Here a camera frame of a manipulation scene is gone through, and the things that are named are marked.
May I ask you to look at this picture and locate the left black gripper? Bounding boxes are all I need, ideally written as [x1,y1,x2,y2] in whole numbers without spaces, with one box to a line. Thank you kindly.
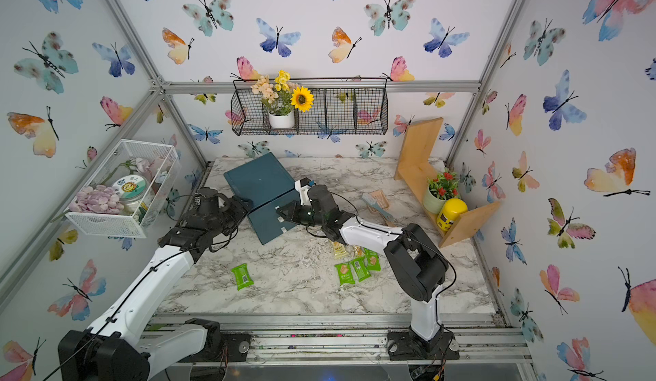
[207,195,253,239]

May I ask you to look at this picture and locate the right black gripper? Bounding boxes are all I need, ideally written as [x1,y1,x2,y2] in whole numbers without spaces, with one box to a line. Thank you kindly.
[273,201,326,230]

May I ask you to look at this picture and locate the green cookie packet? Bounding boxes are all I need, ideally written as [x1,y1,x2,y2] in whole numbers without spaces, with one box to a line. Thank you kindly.
[335,262,355,286]
[350,256,371,282]
[231,263,255,290]
[364,249,381,272]

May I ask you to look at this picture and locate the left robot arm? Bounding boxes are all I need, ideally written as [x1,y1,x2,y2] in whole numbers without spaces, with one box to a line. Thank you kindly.
[56,188,254,380]

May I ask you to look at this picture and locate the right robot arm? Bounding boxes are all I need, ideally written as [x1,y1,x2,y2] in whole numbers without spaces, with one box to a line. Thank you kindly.
[277,179,452,342]

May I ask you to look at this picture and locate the teal drawer cabinet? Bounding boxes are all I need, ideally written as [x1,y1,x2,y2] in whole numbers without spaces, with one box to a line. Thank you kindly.
[224,153,299,245]

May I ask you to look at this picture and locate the teal brush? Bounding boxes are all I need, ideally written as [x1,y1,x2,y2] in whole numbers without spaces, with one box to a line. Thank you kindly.
[361,190,396,227]

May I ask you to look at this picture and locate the round green tin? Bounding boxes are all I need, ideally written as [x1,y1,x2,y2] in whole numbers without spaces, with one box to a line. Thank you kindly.
[112,174,148,202]

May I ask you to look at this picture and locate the pink artificial flowers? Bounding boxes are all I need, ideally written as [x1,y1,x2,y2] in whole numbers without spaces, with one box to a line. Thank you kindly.
[68,185,125,215]

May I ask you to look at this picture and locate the white pot with flowers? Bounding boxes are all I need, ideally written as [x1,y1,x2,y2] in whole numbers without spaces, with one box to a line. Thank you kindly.
[251,70,315,129]

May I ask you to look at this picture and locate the wooden zigzag shelf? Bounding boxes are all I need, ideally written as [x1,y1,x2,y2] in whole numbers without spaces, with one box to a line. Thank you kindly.
[394,118,501,249]

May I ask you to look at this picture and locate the green pot red flowers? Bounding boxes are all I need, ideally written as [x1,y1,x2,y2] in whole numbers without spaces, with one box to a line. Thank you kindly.
[422,169,460,215]

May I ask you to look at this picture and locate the yellow canister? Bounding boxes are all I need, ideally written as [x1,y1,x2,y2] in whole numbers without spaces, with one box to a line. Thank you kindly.
[436,198,468,232]

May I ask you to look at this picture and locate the white wire wall basket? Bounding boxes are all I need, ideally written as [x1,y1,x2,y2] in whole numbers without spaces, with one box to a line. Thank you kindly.
[64,139,181,239]

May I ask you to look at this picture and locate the black wire wall basket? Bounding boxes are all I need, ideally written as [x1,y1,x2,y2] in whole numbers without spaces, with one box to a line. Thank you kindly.
[227,77,389,138]

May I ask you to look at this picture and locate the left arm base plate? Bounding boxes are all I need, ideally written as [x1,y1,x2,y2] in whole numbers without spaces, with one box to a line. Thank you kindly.
[203,332,252,364]

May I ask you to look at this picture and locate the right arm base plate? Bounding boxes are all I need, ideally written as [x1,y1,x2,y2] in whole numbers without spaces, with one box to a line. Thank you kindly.
[387,330,461,362]

